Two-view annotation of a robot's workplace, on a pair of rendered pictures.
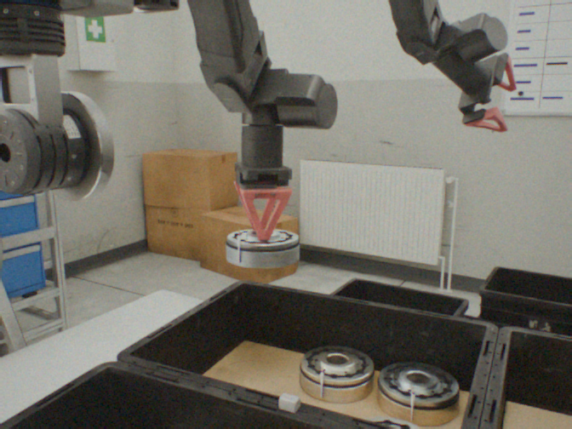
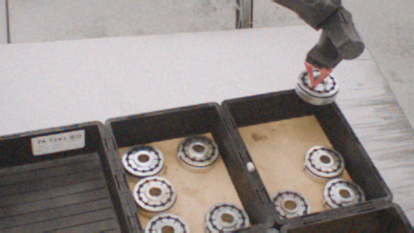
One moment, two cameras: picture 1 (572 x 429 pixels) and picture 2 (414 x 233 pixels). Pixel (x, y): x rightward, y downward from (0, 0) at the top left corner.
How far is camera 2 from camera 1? 1.24 m
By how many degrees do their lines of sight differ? 47
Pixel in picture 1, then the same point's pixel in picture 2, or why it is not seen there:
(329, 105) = (355, 49)
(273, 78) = (334, 21)
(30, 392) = (222, 65)
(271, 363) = (308, 138)
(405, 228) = not seen: outside the picture
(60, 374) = (242, 61)
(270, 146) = (328, 47)
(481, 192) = not seen: outside the picture
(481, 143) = not seen: outside the picture
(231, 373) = (285, 129)
